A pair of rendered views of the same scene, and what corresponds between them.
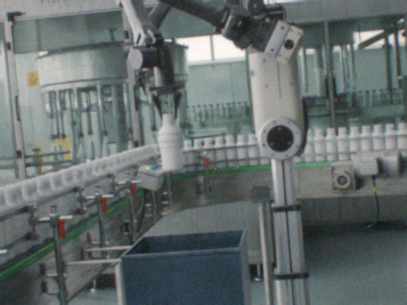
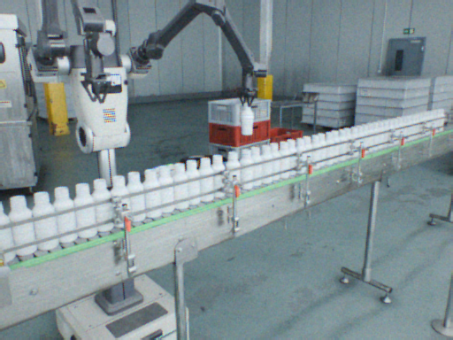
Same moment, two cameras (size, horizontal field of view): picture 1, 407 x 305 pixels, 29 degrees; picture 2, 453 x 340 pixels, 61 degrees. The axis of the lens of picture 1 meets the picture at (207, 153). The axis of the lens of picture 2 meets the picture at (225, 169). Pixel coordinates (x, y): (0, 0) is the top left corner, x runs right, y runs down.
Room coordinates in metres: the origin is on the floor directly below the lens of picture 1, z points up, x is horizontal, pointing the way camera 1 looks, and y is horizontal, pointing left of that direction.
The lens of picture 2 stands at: (3.83, 1.41, 1.52)
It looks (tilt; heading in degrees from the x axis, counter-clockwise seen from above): 16 degrees down; 223
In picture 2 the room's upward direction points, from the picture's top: straight up
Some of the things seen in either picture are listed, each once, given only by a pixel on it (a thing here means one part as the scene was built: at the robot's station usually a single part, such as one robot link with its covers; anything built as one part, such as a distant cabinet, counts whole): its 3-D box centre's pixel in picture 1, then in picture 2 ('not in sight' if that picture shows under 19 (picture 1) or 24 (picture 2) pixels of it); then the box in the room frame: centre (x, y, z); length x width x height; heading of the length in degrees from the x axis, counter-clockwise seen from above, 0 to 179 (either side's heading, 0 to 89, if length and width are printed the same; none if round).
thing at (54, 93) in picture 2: not in sight; (56, 108); (0.21, -6.98, 0.55); 0.40 x 0.40 x 1.10; 84
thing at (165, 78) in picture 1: (164, 79); (247, 83); (2.27, 0.10, 1.41); 0.10 x 0.07 x 0.07; 87
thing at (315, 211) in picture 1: (328, 116); not in sight; (8.39, -1.33, 1.15); 1.63 x 1.62 x 2.30; 174
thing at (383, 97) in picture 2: not in sight; (392, 107); (-4.25, -1.49, 0.59); 1.24 x 1.03 x 1.17; 176
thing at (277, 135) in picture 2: not in sight; (275, 140); (-0.06, -1.37, 0.55); 0.61 x 0.41 x 0.22; 177
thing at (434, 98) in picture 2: not in sight; (420, 101); (-5.84, -1.43, 0.59); 1.25 x 1.03 x 1.17; 175
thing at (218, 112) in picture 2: not in sight; (240, 111); (0.65, -1.35, 1.00); 0.61 x 0.41 x 0.22; 1
